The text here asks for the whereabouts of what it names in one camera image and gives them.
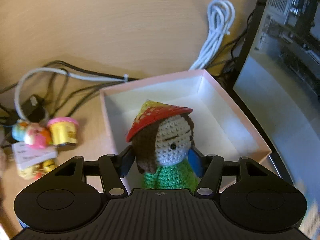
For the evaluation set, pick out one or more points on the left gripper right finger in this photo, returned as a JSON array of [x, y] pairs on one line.
[[209, 169]]

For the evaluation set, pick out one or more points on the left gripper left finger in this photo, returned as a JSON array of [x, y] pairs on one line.
[[112, 168]]

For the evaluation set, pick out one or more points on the pink cardboard box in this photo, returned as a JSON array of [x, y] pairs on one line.
[[220, 126]]

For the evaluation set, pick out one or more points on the crochet doll with red hat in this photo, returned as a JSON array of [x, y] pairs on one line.
[[161, 136]]

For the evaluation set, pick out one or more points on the yellow pink toy cup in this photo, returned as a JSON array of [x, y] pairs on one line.
[[63, 131]]

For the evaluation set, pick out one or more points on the colourful keychain toy bundle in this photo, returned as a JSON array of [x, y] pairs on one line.
[[34, 152]]

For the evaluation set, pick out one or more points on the black power adapter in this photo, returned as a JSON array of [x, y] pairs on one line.
[[33, 108]]

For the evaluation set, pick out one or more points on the glass computer case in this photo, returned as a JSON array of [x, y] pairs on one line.
[[276, 80]]

